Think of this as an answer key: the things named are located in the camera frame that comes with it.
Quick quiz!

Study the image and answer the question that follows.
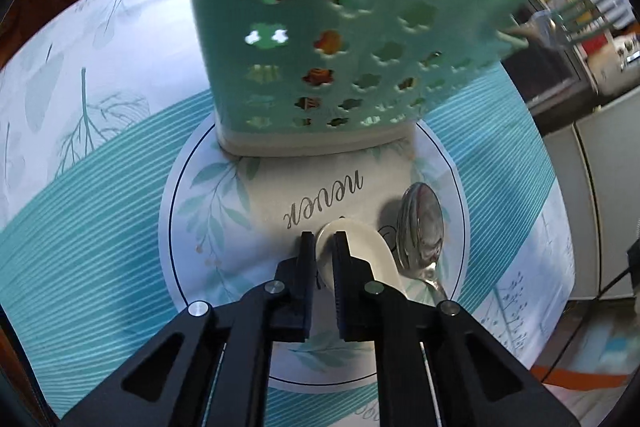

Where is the teal patterned tablecloth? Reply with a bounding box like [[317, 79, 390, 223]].
[[1, 0, 575, 426]]

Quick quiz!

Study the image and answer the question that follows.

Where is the large steel spoon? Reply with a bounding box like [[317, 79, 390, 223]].
[[395, 182, 448, 305]]

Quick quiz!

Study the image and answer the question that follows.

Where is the green perforated utensil holder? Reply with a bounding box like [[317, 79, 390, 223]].
[[191, 0, 526, 157]]

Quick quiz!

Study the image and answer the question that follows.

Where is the white ceramic soup spoon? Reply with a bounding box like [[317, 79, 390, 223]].
[[316, 218, 407, 310]]

